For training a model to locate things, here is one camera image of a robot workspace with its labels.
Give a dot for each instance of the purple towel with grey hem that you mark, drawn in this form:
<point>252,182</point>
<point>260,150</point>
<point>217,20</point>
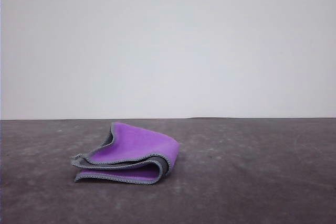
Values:
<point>139,145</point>

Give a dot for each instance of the grey table cloth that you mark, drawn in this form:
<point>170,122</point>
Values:
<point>52,203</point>

